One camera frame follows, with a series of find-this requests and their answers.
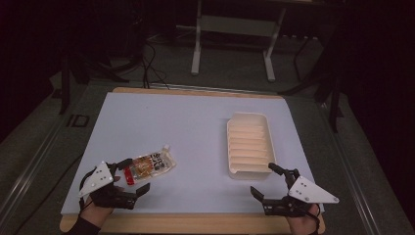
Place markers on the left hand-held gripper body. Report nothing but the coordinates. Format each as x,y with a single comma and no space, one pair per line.
99,178

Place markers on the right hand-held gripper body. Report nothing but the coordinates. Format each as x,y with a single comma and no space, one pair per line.
305,192

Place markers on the clear snack packet red label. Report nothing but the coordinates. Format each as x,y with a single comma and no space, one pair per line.
150,164

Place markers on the white ribbed plastic tray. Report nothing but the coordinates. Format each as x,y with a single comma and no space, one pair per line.
249,143

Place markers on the person's right hand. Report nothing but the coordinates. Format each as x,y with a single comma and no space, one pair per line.
301,223

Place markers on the person's left hand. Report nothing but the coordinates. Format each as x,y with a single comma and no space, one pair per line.
94,213

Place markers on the wooden table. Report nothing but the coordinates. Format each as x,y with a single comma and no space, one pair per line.
195,224

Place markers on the pale blue table mat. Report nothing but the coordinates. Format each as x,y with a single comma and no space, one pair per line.
182,130

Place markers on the black stand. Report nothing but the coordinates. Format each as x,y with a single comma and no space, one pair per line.
333,107
65,91

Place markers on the metal floor rail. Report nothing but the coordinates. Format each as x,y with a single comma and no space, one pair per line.
29,169
352,169

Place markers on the black floor bracket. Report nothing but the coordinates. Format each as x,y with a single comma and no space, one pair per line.
77,120

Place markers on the white metal frame stand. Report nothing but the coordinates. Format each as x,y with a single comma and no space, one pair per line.
195,58

